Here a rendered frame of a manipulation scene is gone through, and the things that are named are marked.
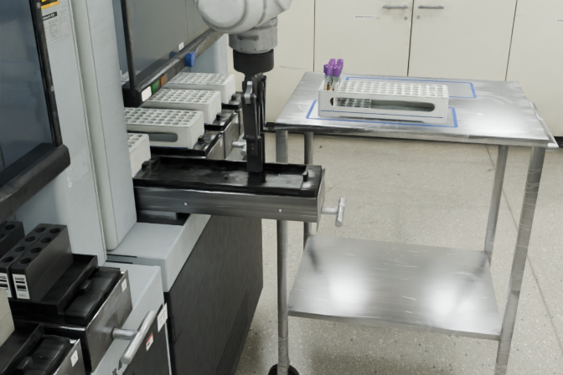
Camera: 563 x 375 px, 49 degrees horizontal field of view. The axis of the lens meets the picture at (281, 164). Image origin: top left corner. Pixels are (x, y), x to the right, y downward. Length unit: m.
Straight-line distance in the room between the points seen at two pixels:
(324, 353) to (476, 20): 2.04
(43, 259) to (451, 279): 1.28
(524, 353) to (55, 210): 1.57
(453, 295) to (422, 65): 1.86
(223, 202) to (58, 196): 0.33
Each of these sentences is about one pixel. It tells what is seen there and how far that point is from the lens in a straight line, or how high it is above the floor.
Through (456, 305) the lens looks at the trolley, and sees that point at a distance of 1.77.
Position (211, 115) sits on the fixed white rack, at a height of 0.83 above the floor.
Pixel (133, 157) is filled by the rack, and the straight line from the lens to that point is 1.19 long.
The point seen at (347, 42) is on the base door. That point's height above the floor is 0.56.
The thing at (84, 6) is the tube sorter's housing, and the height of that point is 1.15.
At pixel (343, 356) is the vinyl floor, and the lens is 1.99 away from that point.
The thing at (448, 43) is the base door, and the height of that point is 0.57.
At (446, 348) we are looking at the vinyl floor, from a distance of 2.07.
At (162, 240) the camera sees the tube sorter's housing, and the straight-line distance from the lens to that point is 1.13.
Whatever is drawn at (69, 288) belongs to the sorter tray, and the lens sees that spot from 0.87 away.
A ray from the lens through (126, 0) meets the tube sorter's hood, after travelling 1.07.
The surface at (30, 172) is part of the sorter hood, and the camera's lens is 0.81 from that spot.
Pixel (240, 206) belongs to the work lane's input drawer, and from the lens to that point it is 1.13.
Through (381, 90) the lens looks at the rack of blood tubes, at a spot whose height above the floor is 0.88.
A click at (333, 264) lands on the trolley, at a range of 1.89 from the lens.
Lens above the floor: 1.30
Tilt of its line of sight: 24 degrees down
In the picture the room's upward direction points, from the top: straight up
